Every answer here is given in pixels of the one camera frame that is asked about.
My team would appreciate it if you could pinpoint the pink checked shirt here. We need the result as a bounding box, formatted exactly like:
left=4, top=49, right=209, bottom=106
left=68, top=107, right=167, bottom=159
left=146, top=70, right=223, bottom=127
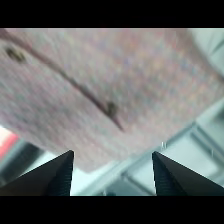
left=0, top=28, right=224, bottom=174

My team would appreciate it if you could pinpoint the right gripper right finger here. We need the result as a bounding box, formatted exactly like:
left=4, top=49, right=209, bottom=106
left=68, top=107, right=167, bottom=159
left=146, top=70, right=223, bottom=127
left=151, top=150, right=224, bottom=197

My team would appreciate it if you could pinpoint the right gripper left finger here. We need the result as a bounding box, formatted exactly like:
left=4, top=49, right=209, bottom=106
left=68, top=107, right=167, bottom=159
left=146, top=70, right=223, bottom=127
left=0, top=149, right=75, bottom=197

